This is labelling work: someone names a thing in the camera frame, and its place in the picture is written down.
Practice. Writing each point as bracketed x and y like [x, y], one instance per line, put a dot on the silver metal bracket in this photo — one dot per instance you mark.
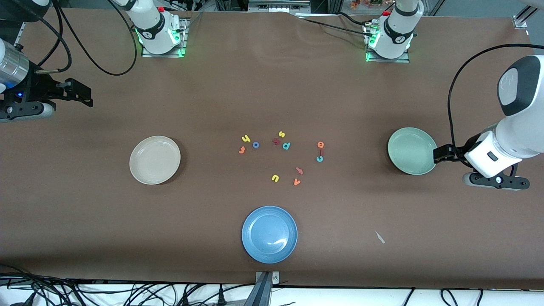
[276, 278]

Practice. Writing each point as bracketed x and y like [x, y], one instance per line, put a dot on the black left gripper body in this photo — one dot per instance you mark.
[456, 152]

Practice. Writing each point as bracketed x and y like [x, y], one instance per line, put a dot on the beige plate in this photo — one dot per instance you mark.
[155, 161]

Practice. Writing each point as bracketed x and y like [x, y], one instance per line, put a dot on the aluminium frame profile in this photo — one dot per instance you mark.
[520, 20]

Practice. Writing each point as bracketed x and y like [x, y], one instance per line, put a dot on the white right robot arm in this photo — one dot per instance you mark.
[155, 29]

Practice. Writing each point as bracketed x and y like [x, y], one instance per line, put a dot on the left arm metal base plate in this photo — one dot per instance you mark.
[399, 60]

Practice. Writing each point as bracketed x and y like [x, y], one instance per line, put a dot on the silver power strip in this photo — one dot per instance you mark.
[278, 6]

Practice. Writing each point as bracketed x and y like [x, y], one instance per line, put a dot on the small grey paper scrap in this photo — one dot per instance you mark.
[379, 237]

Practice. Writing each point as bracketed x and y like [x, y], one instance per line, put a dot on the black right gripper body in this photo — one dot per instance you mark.
[37, 89]

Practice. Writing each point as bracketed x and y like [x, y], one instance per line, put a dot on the green plate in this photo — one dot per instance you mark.
[412, 151]

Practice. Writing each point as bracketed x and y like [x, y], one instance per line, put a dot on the blue plate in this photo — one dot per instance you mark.
[270, 233]

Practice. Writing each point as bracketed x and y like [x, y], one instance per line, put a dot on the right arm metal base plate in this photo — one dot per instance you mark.
[184, 42]

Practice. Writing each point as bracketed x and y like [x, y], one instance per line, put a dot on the brown table cover sheet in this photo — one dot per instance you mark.
[85, 212]

